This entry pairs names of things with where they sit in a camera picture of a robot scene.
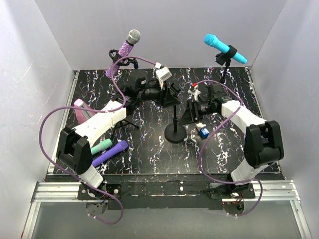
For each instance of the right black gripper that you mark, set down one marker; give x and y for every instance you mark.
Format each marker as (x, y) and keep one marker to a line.
(192, 114)

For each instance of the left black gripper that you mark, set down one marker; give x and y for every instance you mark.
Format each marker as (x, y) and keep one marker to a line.
(167, 99)

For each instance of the round base mic stand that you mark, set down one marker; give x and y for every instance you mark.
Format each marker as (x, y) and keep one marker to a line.
(174, 132)

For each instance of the black tripod mic stand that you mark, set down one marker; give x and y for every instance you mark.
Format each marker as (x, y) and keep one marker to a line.
(124, 123)

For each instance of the mint green microphone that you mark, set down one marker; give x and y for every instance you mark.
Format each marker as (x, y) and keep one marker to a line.
(103, 145)

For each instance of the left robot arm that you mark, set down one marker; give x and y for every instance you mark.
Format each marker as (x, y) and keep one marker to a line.
(74, 147)

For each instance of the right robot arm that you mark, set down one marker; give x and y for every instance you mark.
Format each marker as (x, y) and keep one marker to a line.
(263, 144)

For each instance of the right round base stand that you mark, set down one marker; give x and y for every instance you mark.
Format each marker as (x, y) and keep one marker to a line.
(225, 59)

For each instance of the cyan microphone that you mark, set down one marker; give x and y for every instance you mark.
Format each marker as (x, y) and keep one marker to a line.
(212, 41)

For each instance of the glitter purple microphone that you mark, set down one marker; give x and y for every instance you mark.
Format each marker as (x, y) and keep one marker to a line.
(132, 38)

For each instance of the black rear tripod stand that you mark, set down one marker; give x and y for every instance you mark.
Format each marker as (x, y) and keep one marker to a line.
(132, 62)

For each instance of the blue white small box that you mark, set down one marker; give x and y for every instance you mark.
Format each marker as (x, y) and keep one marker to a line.
(203, 131)

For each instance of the pink box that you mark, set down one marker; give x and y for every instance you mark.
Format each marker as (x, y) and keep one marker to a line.
(82, 115)

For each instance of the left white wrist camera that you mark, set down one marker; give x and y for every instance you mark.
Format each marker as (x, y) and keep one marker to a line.
(162, 75)

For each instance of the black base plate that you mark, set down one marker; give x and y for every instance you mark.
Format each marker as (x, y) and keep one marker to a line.
(164, 191)

